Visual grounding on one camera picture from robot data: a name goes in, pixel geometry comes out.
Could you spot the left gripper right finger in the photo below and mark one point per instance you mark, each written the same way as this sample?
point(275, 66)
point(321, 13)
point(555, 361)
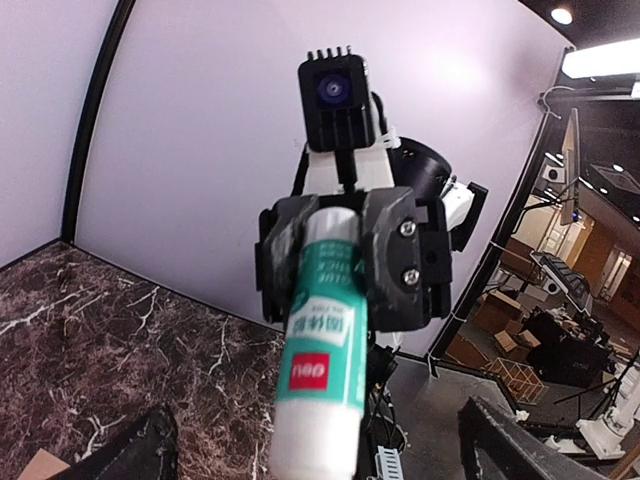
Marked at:
point(494, 446)

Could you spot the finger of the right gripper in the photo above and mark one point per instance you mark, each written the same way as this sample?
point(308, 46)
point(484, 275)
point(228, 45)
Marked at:
point(281, 237)
point(393, 304)

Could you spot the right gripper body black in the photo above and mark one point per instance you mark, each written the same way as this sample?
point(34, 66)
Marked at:
point(435, 248)

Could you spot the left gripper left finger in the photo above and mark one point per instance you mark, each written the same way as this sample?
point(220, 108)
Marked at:
point(146, 449)

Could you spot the brown paper envelope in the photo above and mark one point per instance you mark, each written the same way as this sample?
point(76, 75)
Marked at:
point(42, 465)

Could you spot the green glue stick white cap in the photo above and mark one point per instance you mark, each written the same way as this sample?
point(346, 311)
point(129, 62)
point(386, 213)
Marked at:
point(321, 387)

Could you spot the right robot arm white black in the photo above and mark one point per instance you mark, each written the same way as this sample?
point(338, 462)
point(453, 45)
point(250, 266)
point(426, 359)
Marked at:
point(393, 161)

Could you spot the white slotted cable duct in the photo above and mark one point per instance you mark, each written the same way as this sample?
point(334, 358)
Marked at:
point(388, 464)

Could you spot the black front rail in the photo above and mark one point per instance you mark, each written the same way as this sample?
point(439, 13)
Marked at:
point(379, 426)

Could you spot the right black frame post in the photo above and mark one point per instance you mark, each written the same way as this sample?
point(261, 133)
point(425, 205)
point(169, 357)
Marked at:
point(503, 230)

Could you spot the black frame post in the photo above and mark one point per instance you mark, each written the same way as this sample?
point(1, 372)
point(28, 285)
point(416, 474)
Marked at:
point(503, 230)
point(89, 115)

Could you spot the left black frame post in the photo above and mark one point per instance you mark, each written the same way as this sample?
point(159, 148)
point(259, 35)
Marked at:
point(89, 115)

